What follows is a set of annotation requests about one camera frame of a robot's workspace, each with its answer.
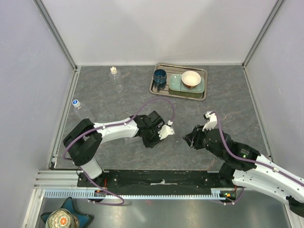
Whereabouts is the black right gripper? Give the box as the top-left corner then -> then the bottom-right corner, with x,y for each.
181,123 -> 226,160

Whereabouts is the clear bottle with notched cap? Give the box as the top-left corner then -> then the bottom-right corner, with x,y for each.
109,69 -> 123,93

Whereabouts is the cream notched bottle cap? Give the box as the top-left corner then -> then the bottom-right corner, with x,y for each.
110,66 -> 117,74

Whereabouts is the clear wide plastic bottle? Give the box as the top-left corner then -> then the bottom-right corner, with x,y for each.
72,100 -> 95,123

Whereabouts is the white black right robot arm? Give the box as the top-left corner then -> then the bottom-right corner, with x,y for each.
183,125 -> 304,217

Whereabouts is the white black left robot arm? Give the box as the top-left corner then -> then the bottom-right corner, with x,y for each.
63,111 -> 174,187

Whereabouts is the metal serving tray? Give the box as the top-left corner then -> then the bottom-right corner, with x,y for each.
149,63 -> 208,101

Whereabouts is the light green square plate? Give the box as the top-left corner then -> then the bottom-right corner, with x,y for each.
169,74 -> 205,93

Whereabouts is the dark blue ceramic cup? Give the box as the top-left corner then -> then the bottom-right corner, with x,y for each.
153,69 -> 167,85

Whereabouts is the cream and brown bowl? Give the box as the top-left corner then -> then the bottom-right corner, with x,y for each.
181,71 -> 201,89

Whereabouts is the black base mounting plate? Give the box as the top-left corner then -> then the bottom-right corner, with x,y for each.
77,169 -> 228,196

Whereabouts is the blue star shaped dish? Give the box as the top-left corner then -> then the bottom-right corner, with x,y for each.
40,197 -> 94,228

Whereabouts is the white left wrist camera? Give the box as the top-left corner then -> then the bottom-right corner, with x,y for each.
158,120 -> 175,140

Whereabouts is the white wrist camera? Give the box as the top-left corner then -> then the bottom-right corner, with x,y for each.
158,120 -> 175,140
202,111 -> 218,132

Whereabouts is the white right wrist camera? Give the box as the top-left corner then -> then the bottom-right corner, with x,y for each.
202,111 -> 218,132

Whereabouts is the light blue cable duct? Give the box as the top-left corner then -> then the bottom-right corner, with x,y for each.
44,189 -> 226,200

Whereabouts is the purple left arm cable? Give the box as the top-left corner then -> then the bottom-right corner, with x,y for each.
63,98 -> 176,206

